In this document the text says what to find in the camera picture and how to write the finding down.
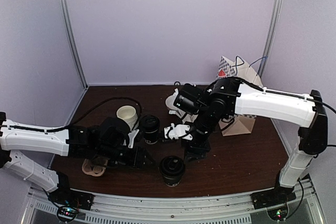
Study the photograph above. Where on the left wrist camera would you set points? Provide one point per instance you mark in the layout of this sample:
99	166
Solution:
114	132

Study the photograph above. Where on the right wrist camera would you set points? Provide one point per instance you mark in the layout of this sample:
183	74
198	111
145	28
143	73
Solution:
190	99

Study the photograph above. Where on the black plastic cup lid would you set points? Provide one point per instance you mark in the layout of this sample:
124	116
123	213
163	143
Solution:
172	166
149	123

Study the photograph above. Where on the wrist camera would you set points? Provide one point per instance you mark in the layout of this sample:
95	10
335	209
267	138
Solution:
190	99
114	132

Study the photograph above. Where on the brown pulp cup carrier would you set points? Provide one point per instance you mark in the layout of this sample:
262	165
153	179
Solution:
95	167

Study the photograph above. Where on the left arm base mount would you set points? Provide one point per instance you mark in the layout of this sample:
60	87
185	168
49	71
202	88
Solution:
70	203

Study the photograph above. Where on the cream ribbed ceramic mug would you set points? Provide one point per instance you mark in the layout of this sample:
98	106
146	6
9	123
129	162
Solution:
129	115

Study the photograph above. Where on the checkered paper takeout bag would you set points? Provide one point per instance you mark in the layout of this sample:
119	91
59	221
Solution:
238	124

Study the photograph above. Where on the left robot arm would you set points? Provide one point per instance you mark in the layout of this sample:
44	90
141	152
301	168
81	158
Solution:
72	141

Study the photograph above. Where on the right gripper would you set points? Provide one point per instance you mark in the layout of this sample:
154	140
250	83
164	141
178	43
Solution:
194	150

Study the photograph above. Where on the white ceramic bowl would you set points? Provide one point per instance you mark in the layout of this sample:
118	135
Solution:
172	109

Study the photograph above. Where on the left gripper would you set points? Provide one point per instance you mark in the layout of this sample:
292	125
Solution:
137	159

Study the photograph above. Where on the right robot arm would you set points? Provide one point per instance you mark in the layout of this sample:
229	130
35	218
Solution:
231	96

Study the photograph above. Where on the black paper coffee cup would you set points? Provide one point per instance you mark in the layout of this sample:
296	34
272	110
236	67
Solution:
171	180
150	137

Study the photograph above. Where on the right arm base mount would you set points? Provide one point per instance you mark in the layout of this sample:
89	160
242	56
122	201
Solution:
274	202

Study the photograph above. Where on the right aluminium corner post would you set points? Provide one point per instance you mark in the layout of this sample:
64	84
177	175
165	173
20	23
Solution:
270	36

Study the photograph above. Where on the aluminium front rail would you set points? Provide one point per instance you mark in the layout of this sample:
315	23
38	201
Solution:
234	208

